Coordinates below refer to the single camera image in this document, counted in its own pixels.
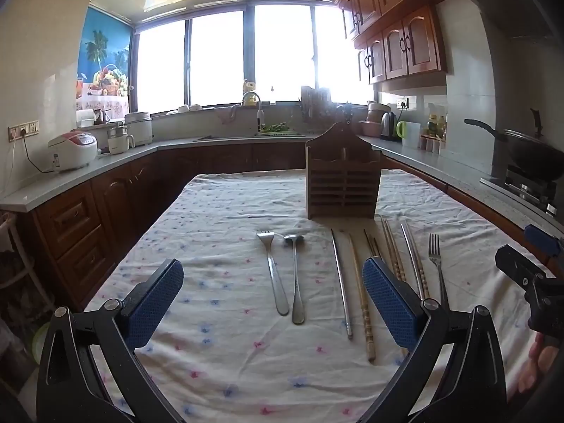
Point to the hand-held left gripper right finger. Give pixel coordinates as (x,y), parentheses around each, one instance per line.
(392,302)

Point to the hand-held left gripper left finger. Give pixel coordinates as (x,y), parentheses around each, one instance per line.
(154,302)

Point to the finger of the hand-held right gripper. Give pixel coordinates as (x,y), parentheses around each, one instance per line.
(542,240)
(522,268)

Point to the plain steel chopstick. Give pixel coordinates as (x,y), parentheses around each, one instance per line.
(341,282)

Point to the steel fork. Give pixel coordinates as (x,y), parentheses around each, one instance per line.
(274,268)
(439,268)

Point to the steel spoon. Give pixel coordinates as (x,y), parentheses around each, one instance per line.
(297,282)

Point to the wooden slatted utensil holder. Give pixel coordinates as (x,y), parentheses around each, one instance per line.
(341,185)

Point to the person's right hand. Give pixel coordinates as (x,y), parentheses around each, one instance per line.
(535,361)

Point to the gas stove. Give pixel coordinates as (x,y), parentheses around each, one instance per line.
(524,185)

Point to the small white electric pot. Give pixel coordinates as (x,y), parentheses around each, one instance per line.
(120,141)

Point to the white and red rice cooker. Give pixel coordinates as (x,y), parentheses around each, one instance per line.
(72,152)

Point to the green mug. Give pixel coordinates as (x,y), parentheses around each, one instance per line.
(400,130)

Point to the large white cooker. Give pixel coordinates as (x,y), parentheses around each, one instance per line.
(140,130)

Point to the steel electric kettle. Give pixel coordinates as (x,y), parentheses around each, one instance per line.
(387,125)

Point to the pink pot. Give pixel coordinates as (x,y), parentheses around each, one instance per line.
(372,125)

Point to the white storage box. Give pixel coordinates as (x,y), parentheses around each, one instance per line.
(88,119)

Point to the green vegetables in strainer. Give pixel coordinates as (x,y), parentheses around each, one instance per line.
(275,128)

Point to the dish rack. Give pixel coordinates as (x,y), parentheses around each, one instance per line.
(315,103)

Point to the curved kitchen faucet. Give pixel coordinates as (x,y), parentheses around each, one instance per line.
(259,110)

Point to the large kitchen window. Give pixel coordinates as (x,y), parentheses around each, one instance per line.
(216,61)

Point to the small wall power outlet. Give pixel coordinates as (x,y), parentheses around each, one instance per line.
(406,103)

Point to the wall power outlet strip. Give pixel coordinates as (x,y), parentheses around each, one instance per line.
(23,131)

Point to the tropical fruit wall poster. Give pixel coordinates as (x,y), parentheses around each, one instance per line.
(105,53)

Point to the wooden wall cabinets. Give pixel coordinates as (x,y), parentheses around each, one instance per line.
(396,31)

